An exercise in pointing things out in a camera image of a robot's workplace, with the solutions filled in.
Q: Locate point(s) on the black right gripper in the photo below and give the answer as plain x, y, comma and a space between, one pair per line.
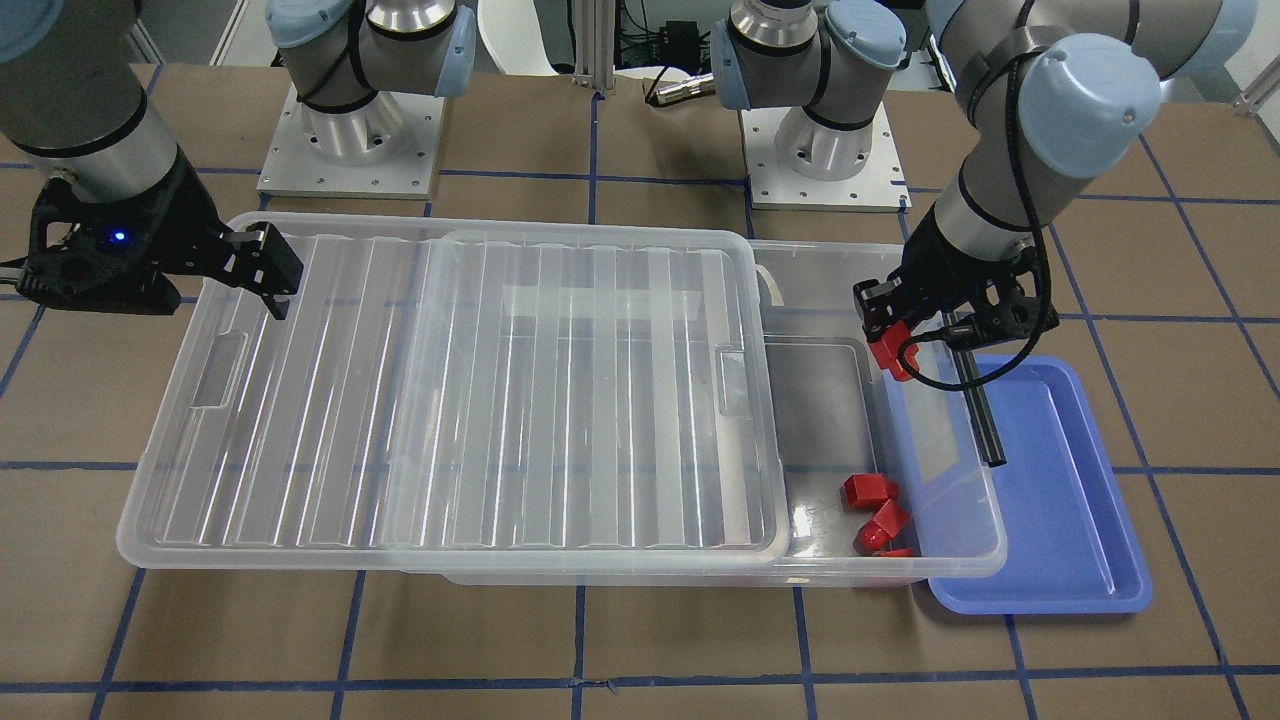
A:
185, 232

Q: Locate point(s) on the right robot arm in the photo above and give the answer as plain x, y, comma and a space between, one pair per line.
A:
73, 107

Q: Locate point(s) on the clear plastic box lid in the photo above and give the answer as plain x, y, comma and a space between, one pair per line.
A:
272, 445

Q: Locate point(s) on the white chair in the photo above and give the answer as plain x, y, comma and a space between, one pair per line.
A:
511, 34

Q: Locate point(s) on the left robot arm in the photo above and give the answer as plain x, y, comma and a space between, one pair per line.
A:
1057, 91

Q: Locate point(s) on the clear plastic storage box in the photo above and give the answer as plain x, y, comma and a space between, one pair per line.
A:
880, 440

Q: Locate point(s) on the blue plastic tray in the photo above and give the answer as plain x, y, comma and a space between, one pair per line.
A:
1045, 533

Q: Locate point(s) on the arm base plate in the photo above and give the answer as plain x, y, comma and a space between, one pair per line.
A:
388, 150
795, 164

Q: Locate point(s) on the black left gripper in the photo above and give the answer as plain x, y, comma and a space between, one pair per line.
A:
940, 258

